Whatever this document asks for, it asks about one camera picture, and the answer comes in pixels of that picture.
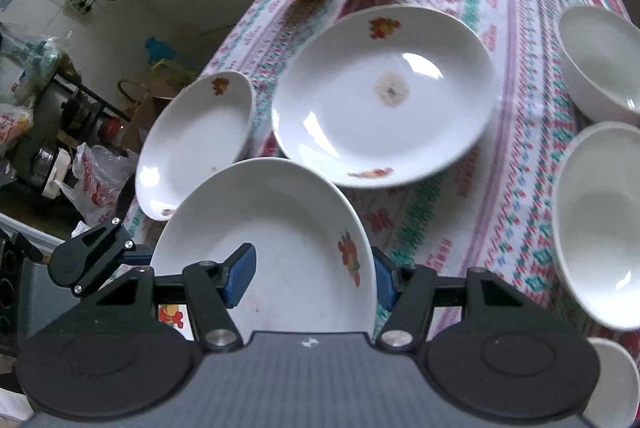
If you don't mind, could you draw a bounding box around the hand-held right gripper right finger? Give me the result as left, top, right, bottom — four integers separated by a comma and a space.
372, 248, 538, 351

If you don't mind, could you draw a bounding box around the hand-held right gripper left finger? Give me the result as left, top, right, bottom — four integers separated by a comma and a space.
95, 242, 257, 351

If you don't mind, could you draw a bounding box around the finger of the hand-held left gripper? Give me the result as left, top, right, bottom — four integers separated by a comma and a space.
47, 217, 153, 298

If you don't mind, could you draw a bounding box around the large white fruit-print plate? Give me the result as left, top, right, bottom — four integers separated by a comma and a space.
149, 157, 378, 344

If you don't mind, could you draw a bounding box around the small white fruit-print plate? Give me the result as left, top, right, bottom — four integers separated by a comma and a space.
134, 71, 256, 221

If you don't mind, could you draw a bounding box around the white ceramic bowl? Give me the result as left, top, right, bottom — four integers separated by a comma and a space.
557, 5, 640, 126
551, 121, 640, 331
582, 337, 640, 428

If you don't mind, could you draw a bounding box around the white plate with brown stain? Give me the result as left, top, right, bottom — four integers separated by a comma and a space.
271, 5, 496, 189

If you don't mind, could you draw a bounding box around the white red-print plastic bag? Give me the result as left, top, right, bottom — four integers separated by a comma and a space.
55, 143, 136, 226

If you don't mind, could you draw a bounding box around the brown cardboard box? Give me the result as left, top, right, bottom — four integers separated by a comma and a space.
120, 96, 171, 149

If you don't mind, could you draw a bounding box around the black metal storage rack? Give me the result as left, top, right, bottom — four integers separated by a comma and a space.
15, 63, 131, 189

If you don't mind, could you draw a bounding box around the yellow-green bag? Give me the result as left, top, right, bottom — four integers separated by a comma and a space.
150, 58, 198, 84

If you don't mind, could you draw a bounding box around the blue plastic object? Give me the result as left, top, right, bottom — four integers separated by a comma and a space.
145, 36, 177, 62

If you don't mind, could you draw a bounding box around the patterned striped tablecloth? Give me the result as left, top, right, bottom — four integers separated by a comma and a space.
122, 0, 640, 349

